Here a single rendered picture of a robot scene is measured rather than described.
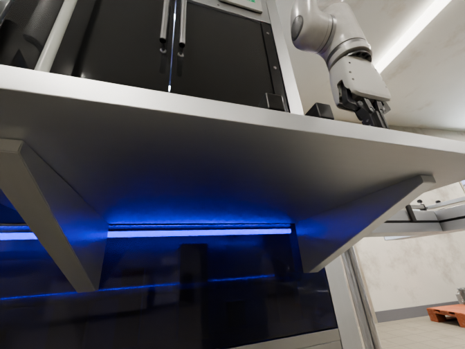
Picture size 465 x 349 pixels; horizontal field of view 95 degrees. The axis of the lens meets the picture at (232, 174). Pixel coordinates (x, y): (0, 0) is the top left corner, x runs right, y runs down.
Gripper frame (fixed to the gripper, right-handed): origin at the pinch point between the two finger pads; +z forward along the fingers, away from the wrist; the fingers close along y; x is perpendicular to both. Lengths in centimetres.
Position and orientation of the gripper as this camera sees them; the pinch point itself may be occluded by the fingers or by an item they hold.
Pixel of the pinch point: (375, 126)
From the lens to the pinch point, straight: 48.1
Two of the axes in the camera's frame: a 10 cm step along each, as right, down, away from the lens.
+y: -9.6, -0.6, -2.9
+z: 0.7, 9.1, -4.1
